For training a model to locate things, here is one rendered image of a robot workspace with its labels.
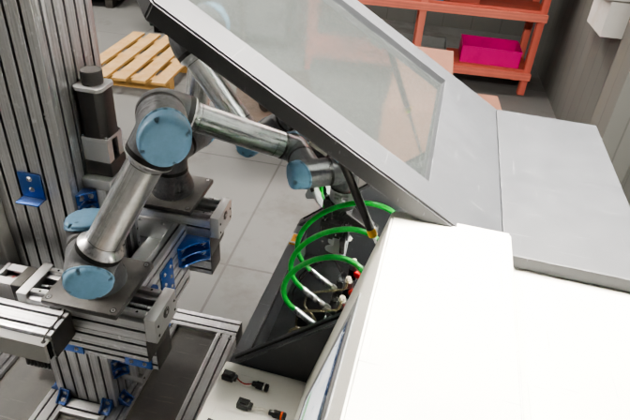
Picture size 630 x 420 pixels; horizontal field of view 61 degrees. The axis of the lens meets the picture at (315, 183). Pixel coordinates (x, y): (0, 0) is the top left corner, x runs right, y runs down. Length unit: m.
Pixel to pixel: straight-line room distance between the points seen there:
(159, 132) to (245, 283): 2.02
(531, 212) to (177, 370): 1.70
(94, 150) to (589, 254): 1.30
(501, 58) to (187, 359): 4.57
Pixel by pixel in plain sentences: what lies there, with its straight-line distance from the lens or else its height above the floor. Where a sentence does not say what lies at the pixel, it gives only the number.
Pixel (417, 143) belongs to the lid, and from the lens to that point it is 1.21.
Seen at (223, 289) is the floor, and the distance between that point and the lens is 3.10.
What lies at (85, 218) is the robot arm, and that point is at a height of 1.27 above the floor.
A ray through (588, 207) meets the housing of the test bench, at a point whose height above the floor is 1.50.
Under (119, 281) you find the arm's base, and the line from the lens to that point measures 1.62.
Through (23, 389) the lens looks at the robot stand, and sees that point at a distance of 2.59.
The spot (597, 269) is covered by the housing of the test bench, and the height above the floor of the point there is 1.50.
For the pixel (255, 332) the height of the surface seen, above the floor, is 0.95.
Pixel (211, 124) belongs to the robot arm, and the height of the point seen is 1.53.
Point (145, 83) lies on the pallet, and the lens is 5.51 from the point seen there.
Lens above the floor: 2.14
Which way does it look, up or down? 33 degrees down
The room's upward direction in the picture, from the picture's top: 4 degrees clockwise
